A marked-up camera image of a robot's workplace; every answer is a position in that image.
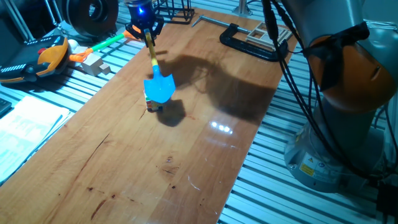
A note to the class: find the white round object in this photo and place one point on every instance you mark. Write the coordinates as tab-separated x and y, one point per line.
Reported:
74	46

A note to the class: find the black keyboard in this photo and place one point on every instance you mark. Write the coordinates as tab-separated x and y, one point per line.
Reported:
3	107

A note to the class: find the grey metal stand leg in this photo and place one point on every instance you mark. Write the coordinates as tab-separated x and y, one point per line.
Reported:
18	21

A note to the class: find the black round drum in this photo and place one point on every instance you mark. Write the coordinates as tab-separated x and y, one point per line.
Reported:
77	15

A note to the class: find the frame post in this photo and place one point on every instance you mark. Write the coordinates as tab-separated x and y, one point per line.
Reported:
242	7

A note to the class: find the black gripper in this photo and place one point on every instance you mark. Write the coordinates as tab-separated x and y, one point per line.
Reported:
141	15

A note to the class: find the black C-clamp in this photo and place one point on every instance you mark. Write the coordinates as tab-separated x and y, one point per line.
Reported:
248	48

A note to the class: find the blue toy shovel yellow shaft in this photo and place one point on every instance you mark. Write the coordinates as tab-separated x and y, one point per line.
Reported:
160	87

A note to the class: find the black and orange teach pendant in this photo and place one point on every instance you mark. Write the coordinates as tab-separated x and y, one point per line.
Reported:
18	59

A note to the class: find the multicoloured puzzle cube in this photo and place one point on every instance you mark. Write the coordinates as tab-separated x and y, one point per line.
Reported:
152	107

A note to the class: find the orange toy shovel green shaft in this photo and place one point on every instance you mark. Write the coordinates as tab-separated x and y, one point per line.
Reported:
107	43

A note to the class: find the pale wooden block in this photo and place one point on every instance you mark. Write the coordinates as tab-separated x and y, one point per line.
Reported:
93	65

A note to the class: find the white paper stack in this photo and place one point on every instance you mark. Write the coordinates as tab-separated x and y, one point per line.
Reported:
28	130

